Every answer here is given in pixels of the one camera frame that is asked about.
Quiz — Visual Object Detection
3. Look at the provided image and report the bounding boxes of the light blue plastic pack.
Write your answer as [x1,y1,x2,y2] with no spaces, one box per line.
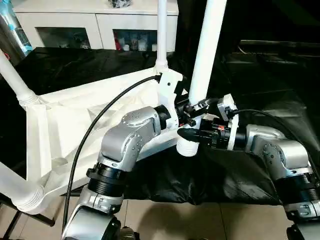
[0,0,26,57]

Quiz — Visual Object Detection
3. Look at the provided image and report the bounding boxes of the black folding table frame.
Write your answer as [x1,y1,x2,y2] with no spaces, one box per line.
[0,192,57,240]

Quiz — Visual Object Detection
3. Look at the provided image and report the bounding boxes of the grey object on cabinet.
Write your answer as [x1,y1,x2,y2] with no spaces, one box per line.
[109,0,132,9]

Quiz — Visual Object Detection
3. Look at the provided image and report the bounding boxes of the white cabinet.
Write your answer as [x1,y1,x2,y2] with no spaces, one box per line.
[11,0,180,52]

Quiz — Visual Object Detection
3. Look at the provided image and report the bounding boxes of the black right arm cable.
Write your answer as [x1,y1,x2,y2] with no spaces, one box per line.
[227,108,320,172]

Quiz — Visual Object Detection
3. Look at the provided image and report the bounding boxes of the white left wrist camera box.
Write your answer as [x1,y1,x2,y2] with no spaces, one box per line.
[157,70,185,129]

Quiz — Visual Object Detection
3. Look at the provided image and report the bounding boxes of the black mat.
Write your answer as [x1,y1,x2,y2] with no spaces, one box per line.
[0,46,320,207]

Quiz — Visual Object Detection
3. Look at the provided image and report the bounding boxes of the white plastic table top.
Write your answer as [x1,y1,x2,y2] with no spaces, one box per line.
[24,67,202,202]

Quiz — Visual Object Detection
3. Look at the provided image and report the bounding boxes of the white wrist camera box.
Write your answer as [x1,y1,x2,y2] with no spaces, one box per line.
[157,70,185,129]
[215,93,240,151]

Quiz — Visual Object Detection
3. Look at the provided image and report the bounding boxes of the white plastic table leg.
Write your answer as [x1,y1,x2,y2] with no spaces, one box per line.
[0,50,39,106]
[0,161,47,216]
[175,0,229,159]
[153,0,171,74]

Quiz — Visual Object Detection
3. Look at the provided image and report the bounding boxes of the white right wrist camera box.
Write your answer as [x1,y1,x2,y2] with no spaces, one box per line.
[215,93,240,151]

